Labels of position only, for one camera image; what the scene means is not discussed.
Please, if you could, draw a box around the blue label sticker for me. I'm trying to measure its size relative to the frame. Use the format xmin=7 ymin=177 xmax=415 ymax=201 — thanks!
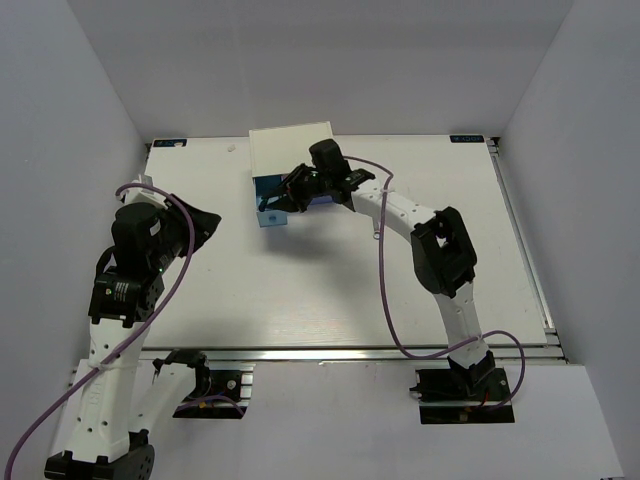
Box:
xmin=449 ymin=134 xmax=485 ymax=144
xmin=152 ymin=138 xmax=187 ymax=148

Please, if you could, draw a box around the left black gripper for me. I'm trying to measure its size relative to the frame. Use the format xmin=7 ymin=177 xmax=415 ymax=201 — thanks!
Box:
xmin=149 ymin=193 xmax=221 ymax=272

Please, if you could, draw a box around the blue label sticker left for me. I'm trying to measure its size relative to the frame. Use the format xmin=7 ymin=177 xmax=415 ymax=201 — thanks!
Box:
xmin=152 ymin=138 xmax=187 ymax=148

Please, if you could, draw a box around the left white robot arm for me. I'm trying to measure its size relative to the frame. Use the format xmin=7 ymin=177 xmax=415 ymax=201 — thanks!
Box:
xmin=44 ymin=196 xmax=221 ymax=479

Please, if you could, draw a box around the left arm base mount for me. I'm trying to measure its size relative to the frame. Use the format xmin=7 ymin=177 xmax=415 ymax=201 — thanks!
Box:
xmin=164 ymin=349 xmax=253 ymax=420

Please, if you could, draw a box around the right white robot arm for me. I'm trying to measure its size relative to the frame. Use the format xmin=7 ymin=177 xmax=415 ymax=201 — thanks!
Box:
xmin=254 ymin=139 xmax=495 ymax=399

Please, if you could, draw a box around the blue label sticker right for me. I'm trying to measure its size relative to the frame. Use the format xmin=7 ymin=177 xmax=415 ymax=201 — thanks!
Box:
xmin=449 ymin=134 xmax=485 ymax=144

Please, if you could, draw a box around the light blue small drawer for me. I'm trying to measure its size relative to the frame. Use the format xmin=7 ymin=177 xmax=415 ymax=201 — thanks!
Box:
xmin=253 ymin=175 xmax=288 ymax=228

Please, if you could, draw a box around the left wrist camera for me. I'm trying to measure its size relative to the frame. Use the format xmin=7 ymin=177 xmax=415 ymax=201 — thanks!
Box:
xmin=116 ymin=174 xmax=165 ymax=209

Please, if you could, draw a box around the white drawer cabinet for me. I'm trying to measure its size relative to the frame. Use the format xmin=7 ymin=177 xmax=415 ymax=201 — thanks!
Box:
xmin=249 ymin=121 xmax=333 ymax=178

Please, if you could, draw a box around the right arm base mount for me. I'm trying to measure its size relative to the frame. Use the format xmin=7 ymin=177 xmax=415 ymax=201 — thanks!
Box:
xmin=409 ymin=368 xmax=515 ymax=425

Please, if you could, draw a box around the purple-blue wide drawer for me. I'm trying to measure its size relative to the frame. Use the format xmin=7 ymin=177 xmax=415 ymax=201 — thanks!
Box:
xmin=309 ymin=196 xmax=333 ymax=206

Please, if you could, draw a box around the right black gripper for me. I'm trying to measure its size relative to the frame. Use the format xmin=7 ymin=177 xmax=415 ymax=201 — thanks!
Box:
xmin=263 ymin=163 xmax=332 ymax=214

